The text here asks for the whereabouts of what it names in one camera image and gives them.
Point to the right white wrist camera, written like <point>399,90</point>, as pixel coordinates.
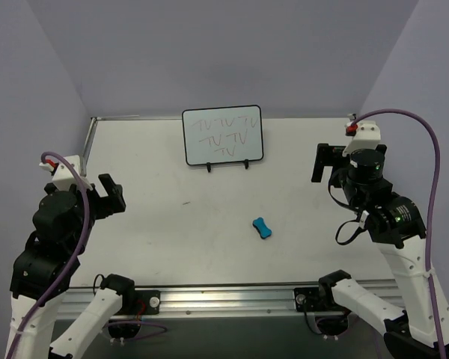
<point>363,135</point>

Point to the small black-framed whiteboard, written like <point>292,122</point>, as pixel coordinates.
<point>214,136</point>

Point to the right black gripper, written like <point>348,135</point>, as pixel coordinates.
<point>330,158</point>

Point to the front aluminium rail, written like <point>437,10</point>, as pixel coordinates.
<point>222,302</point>

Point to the left aluminium table rail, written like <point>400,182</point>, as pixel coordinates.
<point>88,143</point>

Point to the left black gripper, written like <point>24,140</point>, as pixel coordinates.
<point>107,200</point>

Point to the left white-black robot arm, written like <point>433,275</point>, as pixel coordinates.
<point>42,274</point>

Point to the wire whiteboard stand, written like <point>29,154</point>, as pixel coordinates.
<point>245,163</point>

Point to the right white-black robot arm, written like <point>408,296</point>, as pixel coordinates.
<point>419,329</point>

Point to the blue bone-shaped eraser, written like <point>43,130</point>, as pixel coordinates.
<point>261,227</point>

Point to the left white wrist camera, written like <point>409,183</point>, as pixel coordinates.
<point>62,177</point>

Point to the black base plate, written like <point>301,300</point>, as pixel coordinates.
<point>145,303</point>
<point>307,299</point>

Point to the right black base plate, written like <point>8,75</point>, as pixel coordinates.
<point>307,299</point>

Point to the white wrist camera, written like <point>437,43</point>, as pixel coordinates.
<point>62,177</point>
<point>363,135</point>

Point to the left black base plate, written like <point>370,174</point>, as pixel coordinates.
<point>145,303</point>

